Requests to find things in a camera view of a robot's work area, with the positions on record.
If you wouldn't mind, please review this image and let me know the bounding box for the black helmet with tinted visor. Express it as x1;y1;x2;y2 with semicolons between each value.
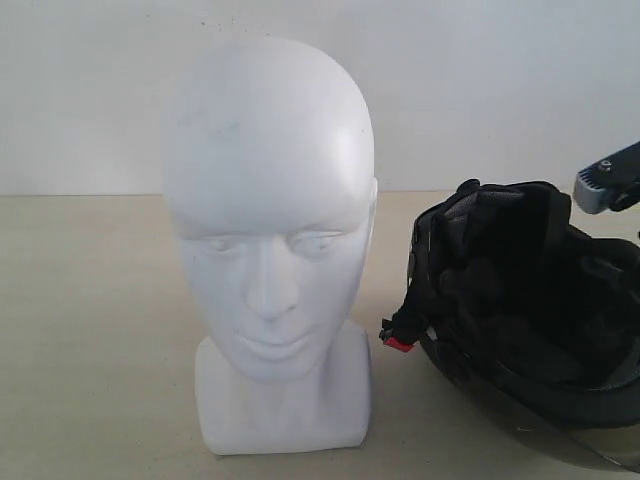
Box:
379;179;639;472

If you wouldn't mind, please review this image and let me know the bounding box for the white foam mannequin head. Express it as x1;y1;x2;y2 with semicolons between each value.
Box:
163;37;378;456

